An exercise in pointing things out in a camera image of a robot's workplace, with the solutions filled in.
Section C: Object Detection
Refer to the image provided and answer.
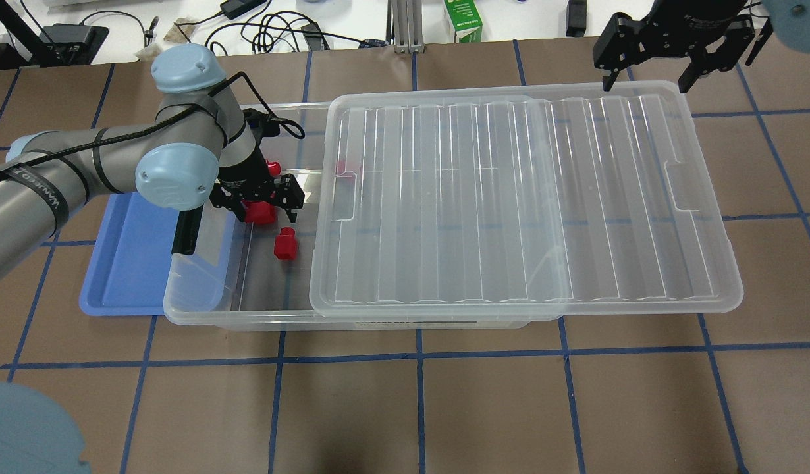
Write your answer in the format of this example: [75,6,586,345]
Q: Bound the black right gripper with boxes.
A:
[593,1,755,93]

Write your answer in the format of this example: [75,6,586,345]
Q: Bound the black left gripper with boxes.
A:
[209,148,306,224]

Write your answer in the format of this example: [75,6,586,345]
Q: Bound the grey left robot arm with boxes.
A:
[0,44,306,281]

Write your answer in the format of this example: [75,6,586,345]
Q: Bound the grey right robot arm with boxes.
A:
[593,1,810,93]

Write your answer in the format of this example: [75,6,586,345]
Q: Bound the red block top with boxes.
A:
[265,160,282,178]

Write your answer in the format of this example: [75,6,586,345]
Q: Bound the red block bottom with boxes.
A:
[273,227,299,261]

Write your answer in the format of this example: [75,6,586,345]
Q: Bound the clear plastic storage box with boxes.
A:
[167,94,570,331]

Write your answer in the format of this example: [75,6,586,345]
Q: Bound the blue plastic tray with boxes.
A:
[79,192,241,317]

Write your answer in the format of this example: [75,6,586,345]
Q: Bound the clear plastic box lid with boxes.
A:
[309,80,744,322]

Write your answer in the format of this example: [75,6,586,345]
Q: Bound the black device on table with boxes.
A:
[565,0,587,37]

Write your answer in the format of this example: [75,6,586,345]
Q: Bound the black power adapter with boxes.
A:
[219,0,269,19]

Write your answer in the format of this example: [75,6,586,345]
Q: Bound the green white carton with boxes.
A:
[443,0,484,44]

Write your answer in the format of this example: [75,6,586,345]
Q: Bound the black stand left rear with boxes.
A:
[0,1,110,71]

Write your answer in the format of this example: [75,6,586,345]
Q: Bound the black box latch handle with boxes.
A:
[171,206,203,256]

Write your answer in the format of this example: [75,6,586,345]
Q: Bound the black tangled cable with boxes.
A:
[201,0,379,55]

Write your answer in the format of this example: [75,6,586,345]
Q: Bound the aluminium extrusion post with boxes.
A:
[387,0,425,54]

